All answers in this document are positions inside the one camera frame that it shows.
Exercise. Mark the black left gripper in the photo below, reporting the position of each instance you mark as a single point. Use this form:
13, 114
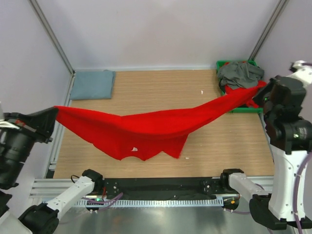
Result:
42, 122

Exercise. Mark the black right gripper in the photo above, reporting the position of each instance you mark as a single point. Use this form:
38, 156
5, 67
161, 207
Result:
258, 98

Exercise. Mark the red t shirt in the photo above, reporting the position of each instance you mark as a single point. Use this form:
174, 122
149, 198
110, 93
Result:
148, 134

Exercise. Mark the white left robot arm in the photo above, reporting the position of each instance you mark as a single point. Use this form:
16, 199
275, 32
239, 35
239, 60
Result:
18, 134

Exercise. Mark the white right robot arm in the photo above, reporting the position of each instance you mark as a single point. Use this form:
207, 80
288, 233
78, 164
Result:
291, 144

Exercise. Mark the red t shirts in bin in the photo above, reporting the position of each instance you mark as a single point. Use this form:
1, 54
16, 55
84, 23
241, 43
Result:
250, 103

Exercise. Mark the grey t shirt in bin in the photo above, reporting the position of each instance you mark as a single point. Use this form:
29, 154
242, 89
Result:
239, 74

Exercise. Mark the folded blue t shirt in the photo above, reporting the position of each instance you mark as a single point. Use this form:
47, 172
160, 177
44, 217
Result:
90, 85

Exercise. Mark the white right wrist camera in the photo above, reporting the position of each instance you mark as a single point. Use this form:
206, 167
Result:
302, 71

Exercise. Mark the slotted cable duct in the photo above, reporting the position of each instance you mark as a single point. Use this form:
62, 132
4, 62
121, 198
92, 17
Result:
218, 202

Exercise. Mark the aluminium corner post right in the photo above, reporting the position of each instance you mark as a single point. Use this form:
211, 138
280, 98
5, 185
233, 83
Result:
273, 19

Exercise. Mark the aluminium corner post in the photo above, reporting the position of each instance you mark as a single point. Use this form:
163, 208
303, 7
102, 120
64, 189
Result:
273, 19
50, 33

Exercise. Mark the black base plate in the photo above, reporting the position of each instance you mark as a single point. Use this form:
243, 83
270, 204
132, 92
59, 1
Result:
171, 188

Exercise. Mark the aluminium corner post left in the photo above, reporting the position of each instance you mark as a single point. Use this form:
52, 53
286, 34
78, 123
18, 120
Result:
50, 33

